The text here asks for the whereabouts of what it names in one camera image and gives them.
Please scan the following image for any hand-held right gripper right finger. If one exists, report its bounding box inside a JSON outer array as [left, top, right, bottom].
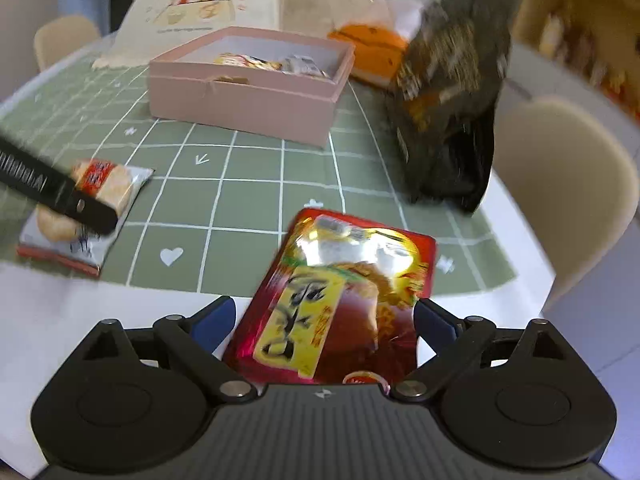
[[390, 297, 568, 404]]

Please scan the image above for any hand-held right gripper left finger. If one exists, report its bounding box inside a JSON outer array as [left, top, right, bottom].
[[82, 296, 261, 404]]

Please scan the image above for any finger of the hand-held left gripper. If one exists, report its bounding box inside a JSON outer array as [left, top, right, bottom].
[[37, 172, 119, 235]]

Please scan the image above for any rice cracker packet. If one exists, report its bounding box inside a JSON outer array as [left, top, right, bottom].
[[17, 158, 155, 277]]

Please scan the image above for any red snack packet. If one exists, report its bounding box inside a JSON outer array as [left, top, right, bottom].
[[222, 208, 437, 387]]

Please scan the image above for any pink cardboard box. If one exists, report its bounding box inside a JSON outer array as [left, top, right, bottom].
[[149, 27, 356, 148]]

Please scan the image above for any yellow snack packet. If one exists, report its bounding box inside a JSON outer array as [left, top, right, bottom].
[[214, 52, 283, 72]]

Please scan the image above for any clear cartoon candy packet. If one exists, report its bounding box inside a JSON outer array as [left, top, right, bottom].
[[282, 55, 333, 79]]

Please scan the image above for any beige chair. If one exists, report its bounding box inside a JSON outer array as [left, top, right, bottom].
[[34, 15, 101, 71], [492, 97, 639, 312]]

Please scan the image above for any green checked tablecloth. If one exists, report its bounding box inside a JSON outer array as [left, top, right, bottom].
[[0, 32, 516, 296]]

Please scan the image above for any black snack bag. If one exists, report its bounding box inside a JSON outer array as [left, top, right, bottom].
[[385, 0, 526, 213]]

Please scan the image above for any cartoon printed food cover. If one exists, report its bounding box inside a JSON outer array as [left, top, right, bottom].
[[92, 0, 373, 68]]

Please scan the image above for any orange basketball tissue box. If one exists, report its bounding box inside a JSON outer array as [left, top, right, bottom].
[[327, 22, 416, 83]]

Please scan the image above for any white tissue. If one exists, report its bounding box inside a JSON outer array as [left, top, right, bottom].
[[372, 0, 427, 36]]

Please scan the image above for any wooden shelf unit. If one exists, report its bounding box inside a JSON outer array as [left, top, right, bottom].
[[515, 0, 640, 121]]

